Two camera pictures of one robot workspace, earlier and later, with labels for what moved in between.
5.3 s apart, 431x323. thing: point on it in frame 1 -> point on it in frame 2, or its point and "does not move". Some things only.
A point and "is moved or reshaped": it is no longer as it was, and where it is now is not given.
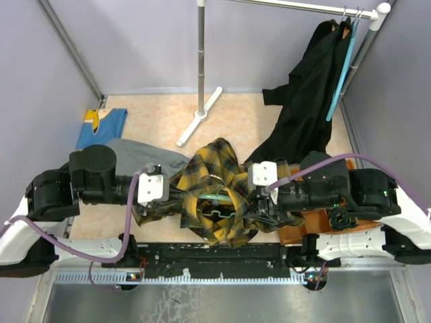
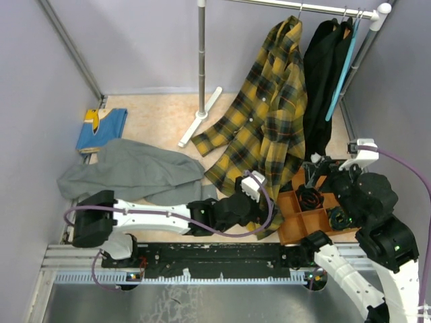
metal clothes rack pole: [201, 7] does not move
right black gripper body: [272, 210] -> [336, 178]
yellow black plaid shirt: [213, 197] is moved or reshaped
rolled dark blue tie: [339, 219] does not move
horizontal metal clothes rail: [382, 9] does not move
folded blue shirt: [100, 126] does not move
